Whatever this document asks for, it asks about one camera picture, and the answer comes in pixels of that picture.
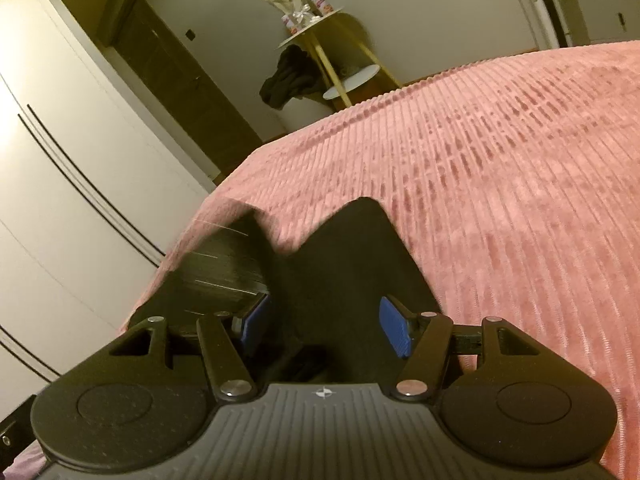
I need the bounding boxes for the black pants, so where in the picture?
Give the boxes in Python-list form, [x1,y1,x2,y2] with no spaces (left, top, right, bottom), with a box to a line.
[127,197,447,387]

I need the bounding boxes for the grey cabinet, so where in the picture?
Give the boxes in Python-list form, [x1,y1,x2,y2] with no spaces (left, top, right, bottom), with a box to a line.
[545,0,640,47]

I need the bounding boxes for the wooden side table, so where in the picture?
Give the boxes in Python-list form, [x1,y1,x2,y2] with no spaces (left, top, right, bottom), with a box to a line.
[276,5,402,109]

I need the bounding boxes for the dark brown door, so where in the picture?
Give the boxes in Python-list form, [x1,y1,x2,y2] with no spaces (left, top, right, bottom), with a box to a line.
[115,0,264,187]

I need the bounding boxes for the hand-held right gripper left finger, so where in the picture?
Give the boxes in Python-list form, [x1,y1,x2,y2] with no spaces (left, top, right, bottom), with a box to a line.
[107,295,274,402]

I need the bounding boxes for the pink ribbed bedspread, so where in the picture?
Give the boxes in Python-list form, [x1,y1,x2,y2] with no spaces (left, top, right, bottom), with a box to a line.
[15,40,640,480]

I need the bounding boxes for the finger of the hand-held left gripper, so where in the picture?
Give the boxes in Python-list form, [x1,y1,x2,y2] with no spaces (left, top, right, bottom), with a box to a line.
[167,209,275,312]

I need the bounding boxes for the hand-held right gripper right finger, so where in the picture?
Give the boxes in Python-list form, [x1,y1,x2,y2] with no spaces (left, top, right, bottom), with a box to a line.
[380,297,531,400]

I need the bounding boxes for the white wardrobe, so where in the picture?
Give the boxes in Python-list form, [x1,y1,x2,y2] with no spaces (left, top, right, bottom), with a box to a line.
[0,0,217,411]

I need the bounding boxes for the dark cloth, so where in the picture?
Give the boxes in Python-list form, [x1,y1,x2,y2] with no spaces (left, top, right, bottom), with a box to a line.
[258,44,332,110]

